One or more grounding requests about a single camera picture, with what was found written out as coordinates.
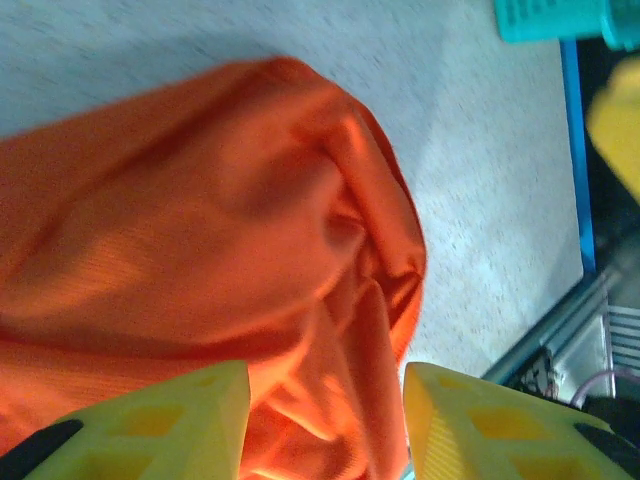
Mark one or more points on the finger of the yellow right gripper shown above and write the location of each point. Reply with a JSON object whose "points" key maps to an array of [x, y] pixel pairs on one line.
{"points": [[622, 125]]}

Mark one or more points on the teal plastic basket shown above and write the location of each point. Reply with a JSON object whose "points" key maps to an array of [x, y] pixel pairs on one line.
{"points": [[550, 20]]}

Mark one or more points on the aluminium frame rail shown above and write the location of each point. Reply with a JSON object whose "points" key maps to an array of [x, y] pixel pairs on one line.
{"points": [[565, 325]]}

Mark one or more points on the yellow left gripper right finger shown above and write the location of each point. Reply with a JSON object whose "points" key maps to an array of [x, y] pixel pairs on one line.
{"points": [[500, 435]]}

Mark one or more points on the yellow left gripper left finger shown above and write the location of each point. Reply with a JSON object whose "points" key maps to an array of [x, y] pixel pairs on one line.
{"points": [[150, 430]]}

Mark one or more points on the orange t-shirt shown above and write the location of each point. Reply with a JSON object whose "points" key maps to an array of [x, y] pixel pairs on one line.
{"points": [[175, 225]]}

